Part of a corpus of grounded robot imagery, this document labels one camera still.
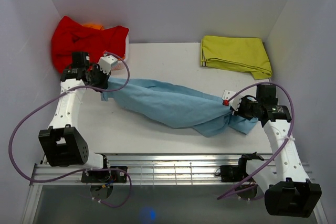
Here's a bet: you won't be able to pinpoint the orange garment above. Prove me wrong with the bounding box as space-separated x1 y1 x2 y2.
83 23 104 30

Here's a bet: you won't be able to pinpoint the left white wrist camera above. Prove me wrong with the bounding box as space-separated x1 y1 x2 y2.
98 56 118 74

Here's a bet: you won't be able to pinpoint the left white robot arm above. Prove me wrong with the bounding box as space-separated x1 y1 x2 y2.
38 52 118 182

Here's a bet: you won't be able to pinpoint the red garment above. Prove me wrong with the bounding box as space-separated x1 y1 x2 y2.
51 16 129 73

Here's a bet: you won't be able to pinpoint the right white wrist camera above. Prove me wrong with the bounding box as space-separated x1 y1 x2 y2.
222 90 243 112

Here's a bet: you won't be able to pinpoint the folded yellow trousers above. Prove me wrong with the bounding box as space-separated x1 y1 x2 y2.
200 36 272 80

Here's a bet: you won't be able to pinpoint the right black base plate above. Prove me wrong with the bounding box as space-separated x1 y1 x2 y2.
214 165 248 182

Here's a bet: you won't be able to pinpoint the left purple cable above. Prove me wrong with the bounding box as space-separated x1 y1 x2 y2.
8 50 133 208

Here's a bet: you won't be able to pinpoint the white perforated basket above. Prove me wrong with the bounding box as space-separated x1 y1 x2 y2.
111 35 129 71

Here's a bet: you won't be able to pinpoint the purple cable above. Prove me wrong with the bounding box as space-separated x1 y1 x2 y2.
216 82 295 201
8 50 133 208

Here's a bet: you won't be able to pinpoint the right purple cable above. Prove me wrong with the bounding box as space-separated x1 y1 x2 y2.
216 82 295 201

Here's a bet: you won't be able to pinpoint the light blue trousers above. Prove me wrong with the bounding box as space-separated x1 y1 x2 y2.
101 78 258 137

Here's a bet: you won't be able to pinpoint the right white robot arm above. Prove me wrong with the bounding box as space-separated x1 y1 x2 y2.
229 82 322 218

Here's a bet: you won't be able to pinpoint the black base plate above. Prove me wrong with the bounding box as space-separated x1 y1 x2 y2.
214 165 248 182
80 166 128 184

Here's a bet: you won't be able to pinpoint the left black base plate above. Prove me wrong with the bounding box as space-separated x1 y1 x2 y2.
80 166 128 184

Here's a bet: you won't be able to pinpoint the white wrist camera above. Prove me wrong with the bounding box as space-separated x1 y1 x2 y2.
98 56 118 74
222 90 243 112

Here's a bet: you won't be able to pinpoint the aluminium rail frame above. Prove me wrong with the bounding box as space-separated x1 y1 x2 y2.
21 153 328 223

